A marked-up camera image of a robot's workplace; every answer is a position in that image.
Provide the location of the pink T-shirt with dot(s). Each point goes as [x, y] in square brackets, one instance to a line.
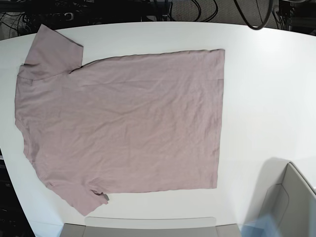
[130, 124]

